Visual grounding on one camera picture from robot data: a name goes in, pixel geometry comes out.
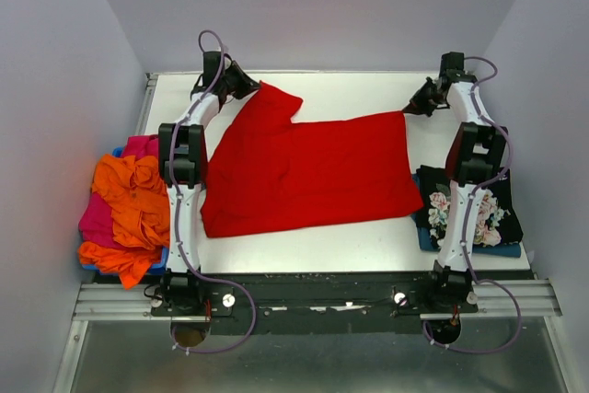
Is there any red t shirt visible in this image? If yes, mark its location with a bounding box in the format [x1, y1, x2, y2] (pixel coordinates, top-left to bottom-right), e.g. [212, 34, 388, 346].
[202, 84, 423, 238]

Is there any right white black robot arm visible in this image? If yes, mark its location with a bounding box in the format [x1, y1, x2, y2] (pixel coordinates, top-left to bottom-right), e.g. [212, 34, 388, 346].
[402, 52, 511, 312]

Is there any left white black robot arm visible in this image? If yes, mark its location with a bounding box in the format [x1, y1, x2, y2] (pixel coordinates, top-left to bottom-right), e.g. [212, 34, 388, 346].
[158, 51, 260, 315]

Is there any black floral folded t shirt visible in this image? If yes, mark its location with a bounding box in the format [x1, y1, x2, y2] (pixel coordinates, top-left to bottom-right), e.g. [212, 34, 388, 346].
[413, 164, 525, 250]

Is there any orange t shirt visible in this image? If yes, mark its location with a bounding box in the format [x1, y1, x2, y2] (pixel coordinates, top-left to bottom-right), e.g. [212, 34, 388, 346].
[76, 154, 174, 291]

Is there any blue folded t shirt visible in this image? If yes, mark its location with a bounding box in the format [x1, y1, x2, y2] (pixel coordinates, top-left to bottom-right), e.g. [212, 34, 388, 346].
[409, 174, 523, 259]

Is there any pink t shirt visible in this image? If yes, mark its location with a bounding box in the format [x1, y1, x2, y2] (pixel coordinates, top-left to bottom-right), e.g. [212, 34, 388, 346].
[78, 135, 158, 250]

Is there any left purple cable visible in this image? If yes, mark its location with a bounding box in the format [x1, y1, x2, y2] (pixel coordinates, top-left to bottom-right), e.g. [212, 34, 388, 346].
[165, 29, 258, 357]

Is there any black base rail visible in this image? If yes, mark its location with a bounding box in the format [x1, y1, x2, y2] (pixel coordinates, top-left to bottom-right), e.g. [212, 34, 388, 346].
[151, 272, 478, 336]

